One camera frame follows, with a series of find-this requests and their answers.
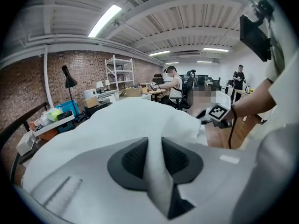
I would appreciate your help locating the white table lamp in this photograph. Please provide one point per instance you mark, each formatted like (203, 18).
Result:
(99, 85)
(107, 83)

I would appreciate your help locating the small white box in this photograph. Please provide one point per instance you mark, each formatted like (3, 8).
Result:
(24, 144)

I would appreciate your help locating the white shelf rack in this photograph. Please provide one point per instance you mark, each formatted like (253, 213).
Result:
(119, 73)

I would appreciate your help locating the fluorescent ceiling light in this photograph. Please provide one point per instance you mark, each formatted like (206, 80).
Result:
(159, 53)
(105, 20)
(216, 49)

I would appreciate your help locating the person's right forearm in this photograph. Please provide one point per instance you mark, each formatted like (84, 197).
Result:
(252, 101)

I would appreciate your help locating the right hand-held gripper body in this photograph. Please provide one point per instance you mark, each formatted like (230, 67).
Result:
(218, 112)

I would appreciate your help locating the steel kettle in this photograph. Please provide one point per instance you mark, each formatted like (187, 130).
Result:
(247, 89)

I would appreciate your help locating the white pillow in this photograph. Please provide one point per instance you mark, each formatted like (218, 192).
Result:
(130, 125)

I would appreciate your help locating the open cardboard box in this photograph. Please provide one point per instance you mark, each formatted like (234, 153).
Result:
(133, 92)

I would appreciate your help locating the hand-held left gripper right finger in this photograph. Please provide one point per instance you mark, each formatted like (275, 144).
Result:
(217, 183)

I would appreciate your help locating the black headrest office chair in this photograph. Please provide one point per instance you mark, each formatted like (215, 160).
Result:
(158, 80)

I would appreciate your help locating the black metal railing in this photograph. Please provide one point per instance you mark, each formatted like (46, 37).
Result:
(14, 125)

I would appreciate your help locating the white tray of clutter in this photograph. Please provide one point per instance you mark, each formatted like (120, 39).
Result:
(53, 125)

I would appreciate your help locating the round wooden table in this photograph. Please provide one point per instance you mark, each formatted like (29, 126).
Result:
(158, 91)

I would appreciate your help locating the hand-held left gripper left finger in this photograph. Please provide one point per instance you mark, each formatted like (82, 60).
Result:
(81, 171)

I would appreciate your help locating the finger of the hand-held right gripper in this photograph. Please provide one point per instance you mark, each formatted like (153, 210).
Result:
(206, 122)
(202, 114)

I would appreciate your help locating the white vertical pipe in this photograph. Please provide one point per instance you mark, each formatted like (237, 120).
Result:
(46, 78)

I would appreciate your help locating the black floor lamp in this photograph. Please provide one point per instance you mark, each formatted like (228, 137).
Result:
(69, 80)

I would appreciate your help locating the black flat box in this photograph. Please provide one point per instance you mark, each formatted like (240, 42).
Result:
(95, 108)

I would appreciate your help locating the small closed cardboard box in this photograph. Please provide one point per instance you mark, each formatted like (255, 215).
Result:
(90, 102)

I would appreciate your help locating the blue plastic bin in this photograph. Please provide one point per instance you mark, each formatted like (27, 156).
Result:
(70, 105)

